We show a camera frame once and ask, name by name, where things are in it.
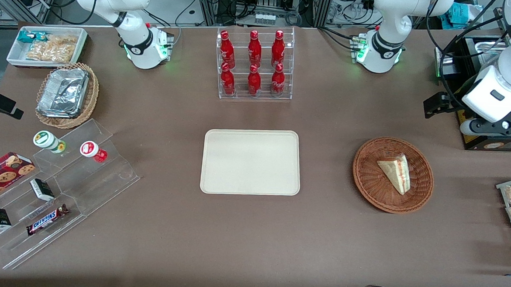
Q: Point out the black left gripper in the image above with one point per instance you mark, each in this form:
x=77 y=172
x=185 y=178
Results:
x=455 y=96

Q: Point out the triangular sandwich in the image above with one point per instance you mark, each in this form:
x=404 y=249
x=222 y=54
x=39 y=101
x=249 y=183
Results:
x=396 y=172

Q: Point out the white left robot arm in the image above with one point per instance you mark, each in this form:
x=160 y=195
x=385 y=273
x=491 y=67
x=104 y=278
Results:
x=389 y=19

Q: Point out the brown wicker basket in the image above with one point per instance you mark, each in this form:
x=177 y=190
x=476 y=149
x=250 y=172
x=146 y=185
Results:
x=371 y=184

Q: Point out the beige plastic tray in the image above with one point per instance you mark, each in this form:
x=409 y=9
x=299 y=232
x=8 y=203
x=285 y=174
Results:
x=250 y=163

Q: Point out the light wicker basket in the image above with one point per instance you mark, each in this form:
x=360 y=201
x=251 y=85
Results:
x=92 y=95

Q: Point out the red cola bottle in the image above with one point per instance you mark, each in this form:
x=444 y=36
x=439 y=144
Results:
x=278 y=49
x=278 y=81
x=227 y=81
x=254 y=49
x=254 y=82
x=226 y=50

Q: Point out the clear acrylic bottle rack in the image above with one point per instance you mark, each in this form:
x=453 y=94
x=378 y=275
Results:
x=240 y=94

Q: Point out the red lid yogurt bottle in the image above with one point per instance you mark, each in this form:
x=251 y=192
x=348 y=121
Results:
x=90 y=149

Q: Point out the clear acrylic step stand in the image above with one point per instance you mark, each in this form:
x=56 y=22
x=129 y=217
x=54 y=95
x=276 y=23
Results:
x=95 y=187

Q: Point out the foil container stack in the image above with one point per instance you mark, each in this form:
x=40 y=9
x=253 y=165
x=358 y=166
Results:
x=63 y=93

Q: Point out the clear bag of crackers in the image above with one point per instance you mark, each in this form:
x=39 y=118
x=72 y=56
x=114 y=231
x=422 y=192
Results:
x=52 y=50

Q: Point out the green lid yogurt bottle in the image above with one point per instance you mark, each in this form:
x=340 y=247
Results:
x=45 y=140

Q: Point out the snickers chocolate bar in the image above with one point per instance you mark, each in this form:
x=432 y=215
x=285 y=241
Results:
x=46 y=220

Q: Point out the teal snack packet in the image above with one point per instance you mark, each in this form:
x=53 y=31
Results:
x=27 y=36

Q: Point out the white rectangular snack bin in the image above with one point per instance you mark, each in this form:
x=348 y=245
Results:
x=15 y=56

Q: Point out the red plaid cookie box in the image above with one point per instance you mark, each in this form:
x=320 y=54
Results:
x=0 y=176

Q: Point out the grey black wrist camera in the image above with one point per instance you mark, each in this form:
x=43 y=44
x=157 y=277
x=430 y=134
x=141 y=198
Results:
x=492 y=128

